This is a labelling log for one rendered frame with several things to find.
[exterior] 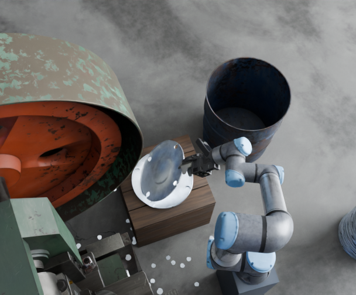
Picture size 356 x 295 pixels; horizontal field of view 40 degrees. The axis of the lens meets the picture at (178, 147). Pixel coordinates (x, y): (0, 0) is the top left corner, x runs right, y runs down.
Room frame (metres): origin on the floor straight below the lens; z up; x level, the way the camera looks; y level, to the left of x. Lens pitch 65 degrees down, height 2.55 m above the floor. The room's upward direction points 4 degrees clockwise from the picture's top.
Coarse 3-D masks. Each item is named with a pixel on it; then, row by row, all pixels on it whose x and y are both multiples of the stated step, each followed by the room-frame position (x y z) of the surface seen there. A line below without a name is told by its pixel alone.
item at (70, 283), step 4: (64, 276) 0.22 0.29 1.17; (68, 280) 0.22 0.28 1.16; (68, 284) 0.20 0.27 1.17; (72, 284) 0.22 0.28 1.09; (72, 288) 0.20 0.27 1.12; (76, 288) 0.22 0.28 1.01; (72, 292) 0.19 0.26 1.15; (76, 292) 0.20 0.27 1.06; (80, 292) 0.21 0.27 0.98; (84, 292) 0.21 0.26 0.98; (88, 292) 0.21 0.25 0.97; (92, 292) 0.22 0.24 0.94
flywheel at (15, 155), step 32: (0, 128) 0.56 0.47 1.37; (32, 128) 0.52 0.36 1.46; (64, 128) 0.56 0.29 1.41; (96, 128) 0.56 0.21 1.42; (0, 160) 0.46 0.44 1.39; (32, 160) 0.51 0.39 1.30; (64, 160) 0.54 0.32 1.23; (96, 160) 0.55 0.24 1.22; (32, 192) 0.48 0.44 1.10; (64, 192) 0.50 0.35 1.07
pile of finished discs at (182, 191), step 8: (144, 160) 0.92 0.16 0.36; (136, 168) 0.88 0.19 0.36; (136, 176) 0.84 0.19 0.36; (184, 176) 0.85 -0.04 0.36; (192, 176) 0.86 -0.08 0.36; (136, 184) 0.80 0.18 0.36; (176, 184) 0.81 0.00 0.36; (184, 184) 0.81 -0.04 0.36; (192, 184) 0.81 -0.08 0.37; (136, 192) 0.76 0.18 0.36; (176, 192) 0.77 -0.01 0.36; (184, 192) 0.78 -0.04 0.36; (144, 200) 0.72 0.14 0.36; (168, 200) 0.73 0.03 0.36; (176, 200) 0.73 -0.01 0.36; (160, 208) 0.69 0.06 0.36
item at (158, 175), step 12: (168, 144) 0.96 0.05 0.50; (156, 156) 0.91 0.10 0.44; (168, 156) 0.89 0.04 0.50; (180, 156) 0.87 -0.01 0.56; (144, 168) 0.88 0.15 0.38; (156, 168) 0.85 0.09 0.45; (168, 168) 0.83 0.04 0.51; (180, 168) 0.81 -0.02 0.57; (144, 180) 0.81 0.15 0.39; (156, 180) 0.79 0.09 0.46; (168, 180) 0.77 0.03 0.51; (144, 192) 0.75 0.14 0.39; (156, 192) 0.73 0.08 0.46; (168, 192) 0.72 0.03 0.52
